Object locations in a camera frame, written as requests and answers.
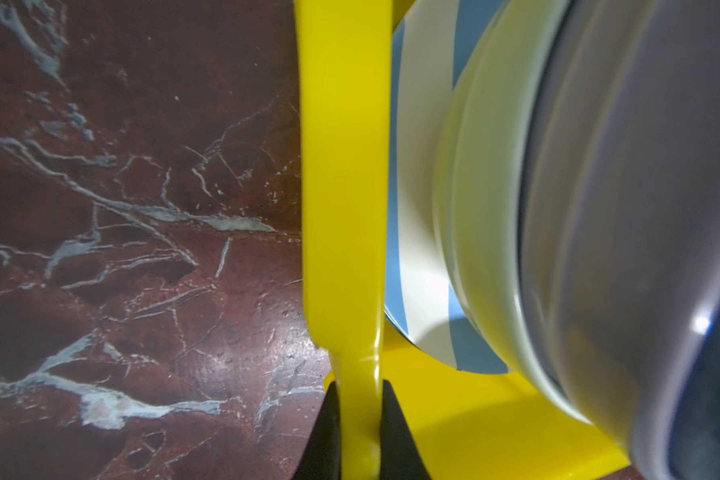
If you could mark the dark blue bowl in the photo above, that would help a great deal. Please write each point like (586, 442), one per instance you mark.
(694, 451)

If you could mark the yellow plastic bin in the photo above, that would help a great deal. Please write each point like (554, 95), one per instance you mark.
(465, 425)

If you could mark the lilac bowl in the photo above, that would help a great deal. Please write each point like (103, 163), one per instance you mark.
(620, 253)

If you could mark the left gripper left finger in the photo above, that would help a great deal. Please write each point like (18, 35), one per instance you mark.
(321, 459)

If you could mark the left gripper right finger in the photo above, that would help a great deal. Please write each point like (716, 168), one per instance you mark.
(400, 457)

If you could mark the light green bowl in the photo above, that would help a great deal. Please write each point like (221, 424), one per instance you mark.
(478, 177)

